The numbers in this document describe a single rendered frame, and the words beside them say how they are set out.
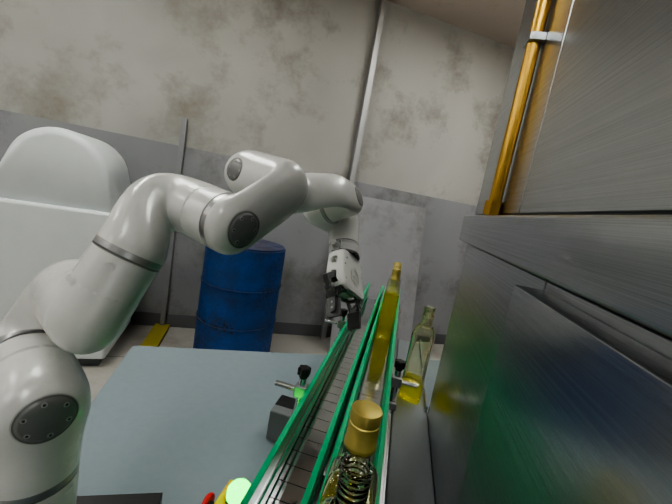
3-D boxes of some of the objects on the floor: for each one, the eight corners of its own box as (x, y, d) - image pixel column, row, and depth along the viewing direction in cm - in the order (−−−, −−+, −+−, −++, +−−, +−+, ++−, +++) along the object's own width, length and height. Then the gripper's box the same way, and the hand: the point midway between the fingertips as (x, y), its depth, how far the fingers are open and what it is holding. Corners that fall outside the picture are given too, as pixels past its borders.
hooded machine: (134, 329, 287) (151, 150, 265) (101, 371, 222) (120, 138, 200) (23, 322, 265) (32, 126, 244) (-50, 367, 200) (-48, 105, 178)
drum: (196, 332, 302) (209, 229, 288) (266, 336, 321) (281, 239, 307) (186, 370, 240) (201, 241, 227) (273, 372, 259) (293, 253, 246)
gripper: (347, 272, 89) (347, 336, 80) (311, 240, 76) (307, 313, 67) (373, 265, 85) (376, 331, 76) (340, 231, 72) (340, 307, 63)
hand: (344, 319), depth 72 cm, fingers open, 8 cm apart
